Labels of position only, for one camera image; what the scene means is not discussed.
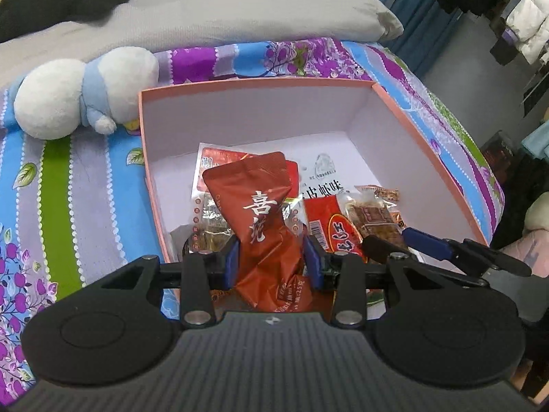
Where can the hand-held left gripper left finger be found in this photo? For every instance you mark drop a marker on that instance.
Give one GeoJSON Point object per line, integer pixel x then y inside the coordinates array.
{"type": "Point", "coordinates": [231, 261]}

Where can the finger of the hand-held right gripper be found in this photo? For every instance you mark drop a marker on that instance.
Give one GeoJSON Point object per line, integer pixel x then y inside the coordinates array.
{"type": "Point", "coordinates": [379, 249]}
{"type": "Point", "coordinates": [429, 242]}

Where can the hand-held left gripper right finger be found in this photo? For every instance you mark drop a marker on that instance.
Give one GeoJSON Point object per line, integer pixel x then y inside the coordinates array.
{"type": "Point", "coordinates": [313, 264]}

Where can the clear packet brown jerky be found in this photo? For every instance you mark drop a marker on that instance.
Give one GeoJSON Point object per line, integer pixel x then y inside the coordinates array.
{"type": "Point", "coordinates": [373, 214]}

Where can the clear packet brown snack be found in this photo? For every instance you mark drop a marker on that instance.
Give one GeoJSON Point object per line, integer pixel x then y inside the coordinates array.
{"type": "Point", "coordinates": [206, 231]}

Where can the bright red snack packet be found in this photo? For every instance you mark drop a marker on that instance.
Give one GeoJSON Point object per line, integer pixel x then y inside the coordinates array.
{"type": "Point", "coordinates": [330, 223]}

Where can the dark red snack packet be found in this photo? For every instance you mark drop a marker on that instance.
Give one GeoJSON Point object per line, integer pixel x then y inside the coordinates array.
{"type": "Point", "coordinates": [257, 223]}

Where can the silver foil snack packet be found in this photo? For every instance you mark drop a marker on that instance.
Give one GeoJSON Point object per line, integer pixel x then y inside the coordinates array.
{"type": "Point", "coordinates": [296, 214]}

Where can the white printed snack packet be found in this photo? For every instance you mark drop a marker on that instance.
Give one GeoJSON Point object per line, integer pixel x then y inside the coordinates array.
{"type": "Point", "coordinates": [326, 176]}

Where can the orange cardboard box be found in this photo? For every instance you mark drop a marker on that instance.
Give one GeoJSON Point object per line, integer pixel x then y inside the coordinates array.
{"type": "Point", "coordinates": [257, 111]}

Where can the person's right forearm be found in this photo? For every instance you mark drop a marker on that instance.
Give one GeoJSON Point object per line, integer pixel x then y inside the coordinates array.
{"type": "Point", "coordinates": [519, 244]}

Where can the cream cushion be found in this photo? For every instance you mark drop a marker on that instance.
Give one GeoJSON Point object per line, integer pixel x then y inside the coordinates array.
{"type": "Point", "coordinates": [539, 212]}

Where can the dark red bag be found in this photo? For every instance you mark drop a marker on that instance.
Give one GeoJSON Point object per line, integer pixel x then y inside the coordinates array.
{"type": "Point", "coordinates": [497, 148]}

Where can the teal hanging garment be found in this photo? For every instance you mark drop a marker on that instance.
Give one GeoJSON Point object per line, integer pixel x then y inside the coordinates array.
{"type": "Point", "coordinates": [538, 139]}

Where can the purple patterned bed sheet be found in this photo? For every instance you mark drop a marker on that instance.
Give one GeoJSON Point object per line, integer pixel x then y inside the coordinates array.
{"type": "Point", "coordinates": [85, 180]}

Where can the blue curtain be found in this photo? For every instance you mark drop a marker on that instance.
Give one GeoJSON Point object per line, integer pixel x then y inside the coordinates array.
{"type": "Point", "coordinates": [424, 21]}

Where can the white and blue plush toy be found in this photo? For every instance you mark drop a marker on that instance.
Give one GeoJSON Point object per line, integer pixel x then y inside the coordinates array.
{"type": "Point", "coordinates": [51, 94]}

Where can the white puffer jacket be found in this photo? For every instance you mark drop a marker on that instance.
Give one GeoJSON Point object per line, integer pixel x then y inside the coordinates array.
{"type": "Point", "coordinates": [532, 17]}

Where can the grey duvet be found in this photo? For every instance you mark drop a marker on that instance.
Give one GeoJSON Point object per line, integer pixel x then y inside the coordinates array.
{"type": "Point", "coordinates": [214, 13]}

